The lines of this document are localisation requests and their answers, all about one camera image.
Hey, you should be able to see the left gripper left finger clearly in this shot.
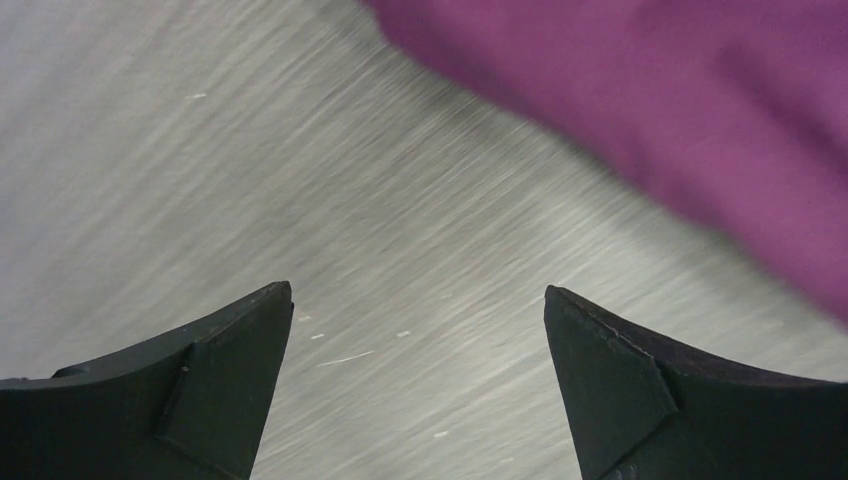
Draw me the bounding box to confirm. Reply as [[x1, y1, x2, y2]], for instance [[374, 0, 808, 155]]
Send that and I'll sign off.
[[1, 281, 294, 479]]

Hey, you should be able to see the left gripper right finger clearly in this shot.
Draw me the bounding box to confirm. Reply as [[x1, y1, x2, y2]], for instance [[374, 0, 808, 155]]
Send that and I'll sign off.
[[544, 286, 847, 479]]

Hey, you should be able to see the purple cloth wrap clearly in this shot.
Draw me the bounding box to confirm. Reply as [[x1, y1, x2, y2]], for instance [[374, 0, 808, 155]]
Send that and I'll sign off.
[[369, 1, 847, 319]]

